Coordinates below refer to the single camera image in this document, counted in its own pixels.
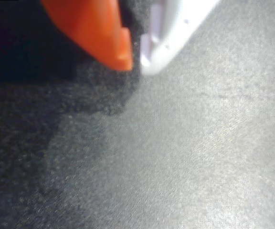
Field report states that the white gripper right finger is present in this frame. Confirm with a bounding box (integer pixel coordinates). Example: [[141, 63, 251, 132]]
[[139, 0, 221, 76]]

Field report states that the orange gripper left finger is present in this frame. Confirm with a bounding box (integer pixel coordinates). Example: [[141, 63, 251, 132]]
[[40, 0, 134, 71]]

